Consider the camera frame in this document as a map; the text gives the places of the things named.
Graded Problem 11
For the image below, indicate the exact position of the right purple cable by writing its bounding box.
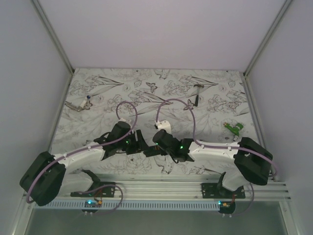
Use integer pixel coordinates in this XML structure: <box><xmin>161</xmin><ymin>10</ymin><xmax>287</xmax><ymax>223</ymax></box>
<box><xmin>155</xmin><ymin>98</ymin><xmax>279</xmax><ymax>218</ymax></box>

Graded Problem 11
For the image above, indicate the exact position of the floral patterned table mat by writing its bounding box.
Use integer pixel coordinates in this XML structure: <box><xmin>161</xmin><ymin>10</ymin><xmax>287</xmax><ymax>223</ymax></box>
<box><xmin>41</xmin><ymin>68</ymin><xmax>268</xmax><ymax>175</ymax></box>

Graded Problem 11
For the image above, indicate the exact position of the purple cable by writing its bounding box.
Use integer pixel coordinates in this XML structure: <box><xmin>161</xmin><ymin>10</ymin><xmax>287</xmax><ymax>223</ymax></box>
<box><xmin>155</xmin><ymin>98</ymin><xmax>279</xmax><ymax>218</ymax></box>
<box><xmin>26</xmin><ymin>101</ymin><xmax>138</xmax><ymax>216</ymax></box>

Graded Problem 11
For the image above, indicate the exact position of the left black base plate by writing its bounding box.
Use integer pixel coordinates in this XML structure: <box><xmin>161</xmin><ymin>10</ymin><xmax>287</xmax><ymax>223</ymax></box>
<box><xmin>70</xmin><ymin>182</ymin><xmax>115</xmax><ymax>198</ymax></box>

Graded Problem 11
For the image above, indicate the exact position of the small circuit board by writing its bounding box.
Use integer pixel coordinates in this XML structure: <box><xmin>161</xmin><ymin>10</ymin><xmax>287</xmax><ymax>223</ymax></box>
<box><xmin>84</xmin><ymin>200</ymin><xmax>102</xmax><ymax>208</ymax></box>
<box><xmin>218</xmin><ymin>201</ymin><xmax>236</xmax><ymax>210</ymax></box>

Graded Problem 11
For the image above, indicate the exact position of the grey slotted cable duct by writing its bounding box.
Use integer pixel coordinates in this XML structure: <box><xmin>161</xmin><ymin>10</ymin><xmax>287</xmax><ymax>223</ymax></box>
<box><xmin>35</xmin><ymin>199</ymin><xmax>220</xmax><ymax>211</ymax></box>

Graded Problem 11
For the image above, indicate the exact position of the metal clip with blue bead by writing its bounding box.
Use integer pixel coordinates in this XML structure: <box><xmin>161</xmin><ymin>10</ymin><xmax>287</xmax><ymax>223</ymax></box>
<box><xmin>65</xmin><ymin>95</ymin><xmax>93</xmax><ymax>112</ymax></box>

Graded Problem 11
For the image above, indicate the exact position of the small black hammer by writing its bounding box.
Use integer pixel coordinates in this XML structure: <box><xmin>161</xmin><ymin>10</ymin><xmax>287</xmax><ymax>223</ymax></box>
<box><xmin>194</xmin><ymin>84</ymin><xmax>204</xmax><ymax>107</ymax></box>

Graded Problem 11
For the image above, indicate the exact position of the left small circuit board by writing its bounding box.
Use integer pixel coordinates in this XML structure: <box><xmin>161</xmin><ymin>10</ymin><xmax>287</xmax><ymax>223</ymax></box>
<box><xmin>84</xmin><ymin>200</ymin><xmax>102</xmax><ymax>208</ymax></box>

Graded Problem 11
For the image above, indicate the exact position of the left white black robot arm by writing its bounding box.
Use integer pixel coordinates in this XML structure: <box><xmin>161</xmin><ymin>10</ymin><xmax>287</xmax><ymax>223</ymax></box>
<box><xmin>20</xmin><ymin>119</ymin><xmax>149</xmax><ymax>206</ymax></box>

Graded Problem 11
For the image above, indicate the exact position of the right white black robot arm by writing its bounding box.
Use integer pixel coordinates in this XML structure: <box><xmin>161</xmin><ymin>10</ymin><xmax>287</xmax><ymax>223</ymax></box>
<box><xmin>153</xmin><ymin>121</ymin><xmax>273</xmax><ymax>198</ymax></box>

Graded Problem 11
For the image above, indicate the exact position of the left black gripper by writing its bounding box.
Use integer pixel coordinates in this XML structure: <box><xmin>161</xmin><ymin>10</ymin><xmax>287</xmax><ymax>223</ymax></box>
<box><xmin>117</xmin><ymin>129</ymin><xmax>150</xmax><ymax>155</ymax></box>

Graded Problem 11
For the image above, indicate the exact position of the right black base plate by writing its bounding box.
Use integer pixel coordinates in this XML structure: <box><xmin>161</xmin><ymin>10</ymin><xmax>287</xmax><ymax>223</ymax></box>
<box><xmin>201</xmin><ymin>183</ymin><xmax>246</xmax><ymax>199</ymax></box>

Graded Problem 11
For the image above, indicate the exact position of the green plastic connector part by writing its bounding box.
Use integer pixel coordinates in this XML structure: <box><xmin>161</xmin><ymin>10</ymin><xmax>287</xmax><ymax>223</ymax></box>
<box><xmin>224</xmin><ymin>122</ymin><xmax>244</xmax><ymax>141</ymax></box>

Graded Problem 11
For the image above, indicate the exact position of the aluminium rail frame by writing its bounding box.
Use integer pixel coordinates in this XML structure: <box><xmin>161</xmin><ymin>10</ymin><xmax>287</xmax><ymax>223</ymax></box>
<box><xmin>23</xmin><ymin>171</ymin><xmax>293</xmax><ymax>202</ymax></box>

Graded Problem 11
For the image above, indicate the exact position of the black fuse box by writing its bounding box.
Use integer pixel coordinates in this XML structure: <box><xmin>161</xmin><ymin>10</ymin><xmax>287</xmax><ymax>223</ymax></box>
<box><xmin>143</xmin><ymin>145</ymin><xmax>166</xmax><ymax>157</ymax></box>

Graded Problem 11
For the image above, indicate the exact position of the right small circuit board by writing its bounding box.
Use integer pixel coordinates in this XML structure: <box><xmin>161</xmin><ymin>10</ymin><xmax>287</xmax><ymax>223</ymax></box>
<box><xmin>218</xmin><ymin>201</ymin><xmax>236</xmax><ymax>210</ymax></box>

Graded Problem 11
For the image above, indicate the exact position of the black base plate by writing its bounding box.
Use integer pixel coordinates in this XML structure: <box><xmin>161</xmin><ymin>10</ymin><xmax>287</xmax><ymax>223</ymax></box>
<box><xmin>201</xmin><ymin>183</ymin><xmax>246</xmax><ymax>199</ymax></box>
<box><xmin>70</xmin><ymin>182</ymin><xmax>115</xmax><ymax>198</ymax></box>

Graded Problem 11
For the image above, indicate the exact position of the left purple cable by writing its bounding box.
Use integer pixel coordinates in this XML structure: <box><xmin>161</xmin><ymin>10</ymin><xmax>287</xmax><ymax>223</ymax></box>
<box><xmin>26</xmin><ymin>101</ymin><xmax>138</xmax><ymax>216</ymax></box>

